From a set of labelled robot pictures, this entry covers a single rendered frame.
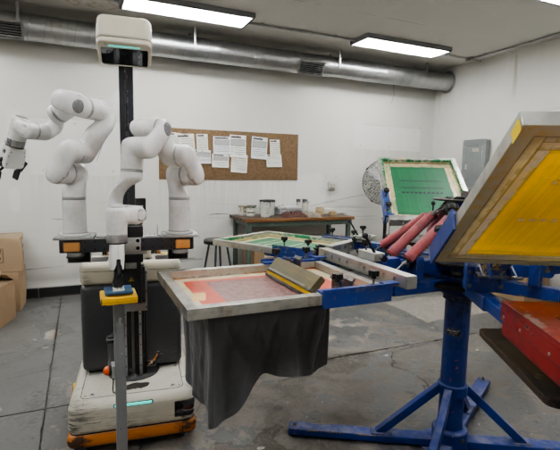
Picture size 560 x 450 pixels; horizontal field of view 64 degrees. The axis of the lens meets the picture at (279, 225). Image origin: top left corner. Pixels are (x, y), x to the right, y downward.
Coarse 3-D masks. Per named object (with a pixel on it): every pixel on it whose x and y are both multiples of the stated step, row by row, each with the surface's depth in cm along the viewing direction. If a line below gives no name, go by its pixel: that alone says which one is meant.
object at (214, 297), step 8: (256, 288) 179; (264, 288) 179; (272, 288) 179; (280, 288) 180; (288, 288) 180; (320, 288) 181; (208, 296) 166; (216, 296) 166; (224, 296) 167; (232, 296) 167; (240, 296) 167; (248, 296) 167; (256, 296) 167; (264, 296) 168; (272, 296) 168
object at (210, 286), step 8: (200, 280) 190; (208, 280) 191; (216, 280) 191; (224, 280) 191; (232, 280) 191; (240, 280) 192; (248, 280) 192; (256, 280) 192; (264, 280) 192; (272, 280) 193; (328, 280) 195; (192, 288) 177; (200, 288) 177; (208, 288) 178; (216, 288) 178; (224, 288) 178; (232, 288) 178; (240, 288) 178; (248, 288) 179
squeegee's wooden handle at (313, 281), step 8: (272, 264) 202; (280, 264) 196; (288, 264) 191; (288, 272) 186; (296, 272) 182; (304, 272) 178; (312, 272) 174; (304, 280) 173; (312, 280) 169; (320, 280) 168; (312, 288) 167
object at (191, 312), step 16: (160, 272) 189; (176, 272) 192; (192, 272) 194; (208, 272) 197; (224, 272) 200; (240, 272) 204; (256, 272) 207; (176, 288) 163; (176, 304) 155; (192, 304) 144; (208, 304) 144; (224, 304) 145; (240, 304) 146; (256, 304) 149; (272, 304) 151; (288, 304) 154; (304, 304) 156; (320, 304) 159; (192, 320) 140
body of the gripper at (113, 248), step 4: (108, 244) 164; (112, 244) 164; (116, 244) 164; (120, 244) 164; (112, 248) 163; (116, 248) 163; (120, 248) 164; (112, 252) 163; (116, 252) 163; (120, 252) 164; (124, 252) 167; (112, 256) 163; (116, 256) 163; (120, 256) 164; (124, 256) 166; (112, 260) 163; (124, 260) 166; (112, 264) 163; (116, 264) 165; (112, 268) 163; (116, 268) 166
